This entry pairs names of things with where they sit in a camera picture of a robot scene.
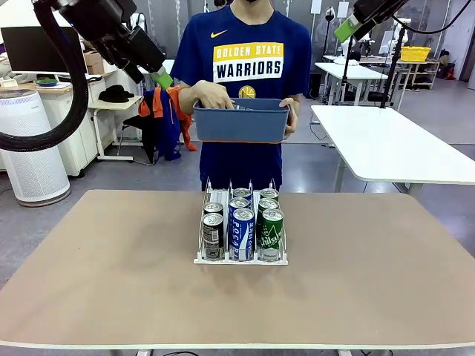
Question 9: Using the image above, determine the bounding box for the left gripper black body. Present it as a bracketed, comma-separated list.
[59, 0, 144, 70]

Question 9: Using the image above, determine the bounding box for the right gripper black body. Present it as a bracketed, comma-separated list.
[352, 0, 409, 24]

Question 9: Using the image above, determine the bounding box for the blue plastic bin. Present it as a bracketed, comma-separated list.
[192, 97, 291, 144]

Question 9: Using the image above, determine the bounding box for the person's right forearm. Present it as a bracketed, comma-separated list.
[177, 82, 201, 112]

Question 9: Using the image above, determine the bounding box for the white can dispenser rack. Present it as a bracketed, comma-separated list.
[193, 177, 289, 266]

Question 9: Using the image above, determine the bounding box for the person's right hand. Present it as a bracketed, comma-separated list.
[192, 80, 235, 111]

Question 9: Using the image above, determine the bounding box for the person's left hand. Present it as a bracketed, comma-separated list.
[278, 94, 301, 141]

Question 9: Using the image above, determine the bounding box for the black hat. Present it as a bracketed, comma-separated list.
[98, 85, 135, 104]

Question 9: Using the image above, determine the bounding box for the thin black stand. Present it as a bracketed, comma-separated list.
[341, 39, 358, 93]

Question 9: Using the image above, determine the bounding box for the small white side table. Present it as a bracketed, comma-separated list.
[87, 95, 144, 163]

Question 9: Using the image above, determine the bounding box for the white background table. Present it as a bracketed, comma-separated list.
[314, 62, 389, 107]

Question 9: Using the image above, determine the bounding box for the yellow plastic basket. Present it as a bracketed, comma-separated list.
[400, 46, 432, 62]

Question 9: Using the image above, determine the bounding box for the black chair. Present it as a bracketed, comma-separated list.
[117, 114, 161, 166]

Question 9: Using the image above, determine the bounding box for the orange and blue jacket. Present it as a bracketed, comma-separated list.
[138, 85, 197, 162]

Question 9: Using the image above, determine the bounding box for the wooden shelf rack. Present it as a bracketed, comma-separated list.
[399, 59, 442, 90]

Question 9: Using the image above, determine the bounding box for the black computer monitor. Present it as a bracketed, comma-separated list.
[0, 26, 89, 76]

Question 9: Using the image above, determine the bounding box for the white cabinet with wood top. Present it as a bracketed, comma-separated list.
[0, 72, 117, 177]

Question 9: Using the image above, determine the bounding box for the large white table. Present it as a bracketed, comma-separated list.
[310, 105, 475, 194]

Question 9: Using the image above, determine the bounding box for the person in blue Warriors shirt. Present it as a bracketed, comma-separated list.
[170, 0, 312, 192]

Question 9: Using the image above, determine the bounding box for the white air purifier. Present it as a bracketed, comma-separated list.
[0, 88, 71, 208]

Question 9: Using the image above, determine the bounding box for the black camera stand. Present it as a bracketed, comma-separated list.
[379, 22, 409, 111]

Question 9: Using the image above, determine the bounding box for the black corrugated cable hose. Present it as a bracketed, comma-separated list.
[0, 0, 90, 153]

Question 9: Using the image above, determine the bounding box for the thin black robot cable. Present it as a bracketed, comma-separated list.
[391, 0, 474, 35]

